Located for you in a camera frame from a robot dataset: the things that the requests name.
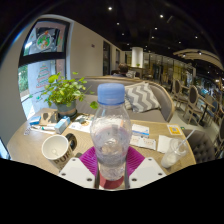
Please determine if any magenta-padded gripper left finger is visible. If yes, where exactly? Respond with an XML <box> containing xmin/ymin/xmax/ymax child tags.
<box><xmin>58</xmin><ymin>145</ymin><xmax>100</xmax><ymax>190</ymax></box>

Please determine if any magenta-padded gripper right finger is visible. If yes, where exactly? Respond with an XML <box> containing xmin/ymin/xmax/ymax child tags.
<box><xmin>125</xmin><ymin>145</ymin><xmax>168</xmax><ymax>190</ymax></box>

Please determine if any clear blue-capped water bottle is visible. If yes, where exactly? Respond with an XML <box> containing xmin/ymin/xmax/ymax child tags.
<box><xmin>89</xmin><ymin>83</ymin><xmax>133</xmax><ymax>182</ymax></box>

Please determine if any white printed mug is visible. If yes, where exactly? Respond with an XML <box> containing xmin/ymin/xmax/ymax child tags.
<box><xmin>41</xmin><ymin>133</ymin><xmax>78</xmax><ymax>171</ymax></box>

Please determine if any clear plastic cup with straw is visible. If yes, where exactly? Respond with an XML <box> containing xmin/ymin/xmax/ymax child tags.
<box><xmin>160</xmin><ymin>129</ymin><xmax>197</xmax><ymax>169</ymax></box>

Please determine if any white leaflet with blue card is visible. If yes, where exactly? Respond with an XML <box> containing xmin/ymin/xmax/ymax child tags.
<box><xmin>129</xmin><ymin>123</ymin><xmax>157</xmax><ymax>151</ymax></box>

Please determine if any white printed menu leaflet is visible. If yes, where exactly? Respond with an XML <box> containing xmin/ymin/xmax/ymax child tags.
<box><xmin>69</xmin><ymin>113</ymin><xmax>95</xmax><ymax>134</ymax></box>

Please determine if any yellow square card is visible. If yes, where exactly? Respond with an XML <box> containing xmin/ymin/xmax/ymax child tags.
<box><xmin>166</xmin><ymin>124</ymin><xmax>184</xmax><ymax>136</ymax></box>

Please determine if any small light blue box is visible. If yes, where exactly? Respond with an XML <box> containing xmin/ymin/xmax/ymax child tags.
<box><xmin>54</xmin><ymin>115</ymin><xmax>72</xmax><ymax>135</ymax></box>

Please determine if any white pen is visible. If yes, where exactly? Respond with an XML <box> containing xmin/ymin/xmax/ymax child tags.
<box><xmin>31</xmin><ymin>124</ymin><xmax>56</xmax><ymax>132</ymax></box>

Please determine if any grey wood-trimmed sofa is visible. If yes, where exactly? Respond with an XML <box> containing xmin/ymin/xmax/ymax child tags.
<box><xmin>75</xmin><ymin>75</ymin><xmax>176</xmax><ymax>124</ymax></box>

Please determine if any dark grey tufted armchair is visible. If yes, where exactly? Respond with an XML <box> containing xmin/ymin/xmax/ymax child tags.
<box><xmin>182</xmin><ymin>128</ymin><xmax>218</xmax><ymax>164</ymax></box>

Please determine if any flat blue pack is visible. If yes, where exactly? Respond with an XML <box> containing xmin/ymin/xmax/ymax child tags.
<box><xmin>28</xmin><ymin>115</ymin><xmax>42</xmax><ymax>126</ymax></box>

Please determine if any grey chevron pillow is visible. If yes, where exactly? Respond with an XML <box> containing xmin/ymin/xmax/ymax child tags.
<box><xmin>123</xmin><ymin>81</ymin><xmax>162</xmax><ymax>114</ymax></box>

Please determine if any green potted plant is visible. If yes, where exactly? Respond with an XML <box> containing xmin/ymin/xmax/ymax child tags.
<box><xmin>29</xmin><ymin>71</ymin><xmax>100</xmax><ymax>118</ymax></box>

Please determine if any group of dining chairs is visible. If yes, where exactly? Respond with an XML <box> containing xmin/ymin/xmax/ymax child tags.
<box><xmin>171</xmin><ymin>78</ymin><xmax>224</xmax><ymax>158</ymax></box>

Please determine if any person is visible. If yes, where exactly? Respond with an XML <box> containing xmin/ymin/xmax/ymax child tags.
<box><xmin>113</xmin><ymin>63</ymin><xmax>130</xmax><ymax>78</ymax></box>

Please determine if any dark-framed decorated window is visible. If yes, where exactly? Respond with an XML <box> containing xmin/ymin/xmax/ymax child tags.
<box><xmin>18</xmin><ymin>19</ymin><xmax>72</xmax><ymax>119</ymax></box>

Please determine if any group of ceiling lights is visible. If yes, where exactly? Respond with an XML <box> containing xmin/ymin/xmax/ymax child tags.
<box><xmin>104</xmin><ymin>4</ymin><xmax>221</xmax><ymax>68</ymax></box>

